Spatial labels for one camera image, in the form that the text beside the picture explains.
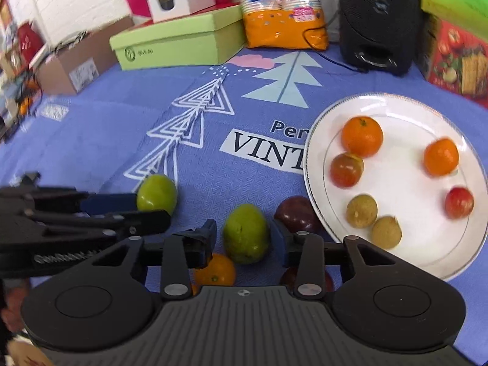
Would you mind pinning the red paper bag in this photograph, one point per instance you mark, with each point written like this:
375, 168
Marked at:
28, 42

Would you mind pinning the green shoe box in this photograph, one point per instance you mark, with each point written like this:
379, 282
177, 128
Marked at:
183, 42

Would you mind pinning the red-yellow apple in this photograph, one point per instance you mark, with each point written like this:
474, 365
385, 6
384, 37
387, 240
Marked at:
346, 169

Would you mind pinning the brown cardboard box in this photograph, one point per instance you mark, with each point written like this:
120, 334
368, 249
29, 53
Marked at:
76, 64

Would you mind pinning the green fruit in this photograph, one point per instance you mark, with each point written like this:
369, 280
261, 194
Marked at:
247, 234
156, 194

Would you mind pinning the orange paper cup pack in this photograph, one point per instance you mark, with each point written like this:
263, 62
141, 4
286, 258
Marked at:
284, 11

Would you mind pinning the purple passion fruit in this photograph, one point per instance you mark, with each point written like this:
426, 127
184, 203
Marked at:
288, 276
297, 213

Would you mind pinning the blue printed tablecloth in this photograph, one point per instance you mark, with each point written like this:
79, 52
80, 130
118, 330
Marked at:
114, 133

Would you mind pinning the red cracker box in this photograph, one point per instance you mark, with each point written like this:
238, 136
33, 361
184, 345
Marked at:
457, 57

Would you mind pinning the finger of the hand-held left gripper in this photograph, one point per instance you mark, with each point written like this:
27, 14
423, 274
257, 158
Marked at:
145, 223
110, 203

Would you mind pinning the red tomato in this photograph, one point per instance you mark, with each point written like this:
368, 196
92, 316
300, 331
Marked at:
459, 203

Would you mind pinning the black speaker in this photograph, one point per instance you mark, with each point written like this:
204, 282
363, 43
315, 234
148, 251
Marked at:
381, 15

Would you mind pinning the small yellow citrus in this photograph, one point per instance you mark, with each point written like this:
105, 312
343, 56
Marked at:
215, 270

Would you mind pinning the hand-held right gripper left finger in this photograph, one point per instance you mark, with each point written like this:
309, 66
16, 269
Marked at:
207, 238

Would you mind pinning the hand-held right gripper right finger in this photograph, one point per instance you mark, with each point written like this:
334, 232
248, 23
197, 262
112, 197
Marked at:
282, 247

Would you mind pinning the brown longan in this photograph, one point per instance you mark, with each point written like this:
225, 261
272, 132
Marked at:
386, 231
361, 211

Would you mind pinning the white plate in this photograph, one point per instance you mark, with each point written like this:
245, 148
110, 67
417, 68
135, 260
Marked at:
404, 198

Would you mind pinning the large orange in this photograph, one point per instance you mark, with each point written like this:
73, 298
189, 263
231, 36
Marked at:
441, 157
362, 136

